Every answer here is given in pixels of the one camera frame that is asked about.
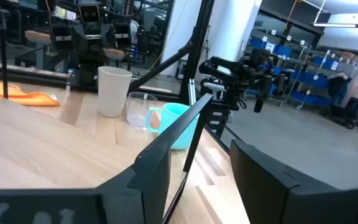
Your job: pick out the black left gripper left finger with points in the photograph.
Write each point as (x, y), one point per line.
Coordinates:
(154, 186)

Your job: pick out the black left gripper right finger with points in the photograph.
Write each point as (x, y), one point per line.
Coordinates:
(275, 199)

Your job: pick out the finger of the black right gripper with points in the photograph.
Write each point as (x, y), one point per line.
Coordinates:
(78, 32)
(107, 31)

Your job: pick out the tall off-white cup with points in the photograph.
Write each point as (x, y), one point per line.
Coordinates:
(113, 93)

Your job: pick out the teal mug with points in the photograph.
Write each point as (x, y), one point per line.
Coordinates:
(166, 115)

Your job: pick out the clear glass cup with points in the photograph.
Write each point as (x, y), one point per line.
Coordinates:
(138, 112)

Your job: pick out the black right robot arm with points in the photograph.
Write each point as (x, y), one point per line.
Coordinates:
(89, 74)

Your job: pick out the black background robot arm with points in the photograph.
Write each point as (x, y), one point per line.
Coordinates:
(222, 71)

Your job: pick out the round wooden stool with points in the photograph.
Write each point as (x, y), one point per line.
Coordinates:
(37, 36)
(114, 53)

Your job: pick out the orange cloth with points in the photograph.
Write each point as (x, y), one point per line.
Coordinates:
(26, 96)

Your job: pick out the black wheeled chair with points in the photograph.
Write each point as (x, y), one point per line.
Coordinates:
(340, 93)

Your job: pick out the storage rack with blue bins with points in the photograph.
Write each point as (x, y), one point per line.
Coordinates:
(306, 62)

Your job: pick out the long ceiling light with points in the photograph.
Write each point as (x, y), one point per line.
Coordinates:
(343, 25)

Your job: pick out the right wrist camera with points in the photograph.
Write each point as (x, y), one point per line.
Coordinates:
(89, 13)

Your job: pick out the black aluminium rig frame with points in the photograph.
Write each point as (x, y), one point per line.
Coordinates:
(197, 46)

